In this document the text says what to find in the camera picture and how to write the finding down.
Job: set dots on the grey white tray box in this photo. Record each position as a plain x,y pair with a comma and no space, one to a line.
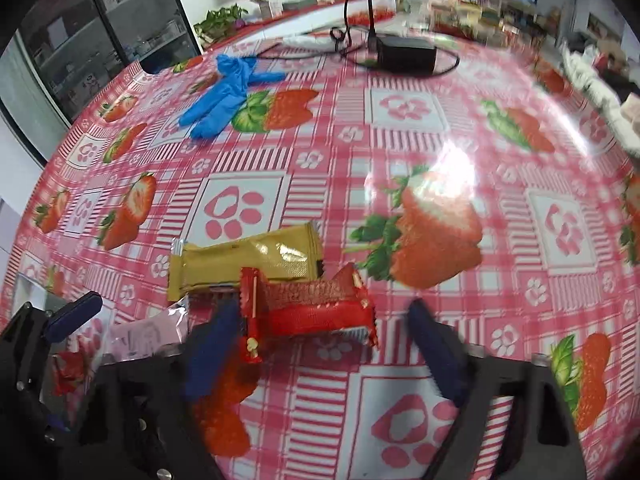
28,290

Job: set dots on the purple pink snack packet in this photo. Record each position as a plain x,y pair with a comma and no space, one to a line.
141,339

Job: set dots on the black power adapter with cable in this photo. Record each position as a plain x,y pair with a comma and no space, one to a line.
381,53

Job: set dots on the red crinkled snack packet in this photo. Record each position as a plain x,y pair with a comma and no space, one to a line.
270,311

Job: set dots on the glass display cabinet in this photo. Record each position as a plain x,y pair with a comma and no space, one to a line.
78,46

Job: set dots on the green potted plant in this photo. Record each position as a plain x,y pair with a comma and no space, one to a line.
220,25

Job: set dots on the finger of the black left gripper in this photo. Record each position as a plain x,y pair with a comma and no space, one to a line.
25,345

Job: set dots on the blue rubber gloves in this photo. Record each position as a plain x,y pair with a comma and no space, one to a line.
211,113

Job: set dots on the gold snack bar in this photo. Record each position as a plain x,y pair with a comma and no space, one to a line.
289,254

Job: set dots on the strawberry pattern tablecloth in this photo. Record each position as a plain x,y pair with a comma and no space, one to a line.
494,191

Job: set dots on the small red candy packet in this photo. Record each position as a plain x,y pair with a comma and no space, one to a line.
69,371

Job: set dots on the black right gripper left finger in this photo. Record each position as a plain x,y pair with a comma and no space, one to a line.
150,432

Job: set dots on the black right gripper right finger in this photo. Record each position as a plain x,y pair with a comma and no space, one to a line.
540,442

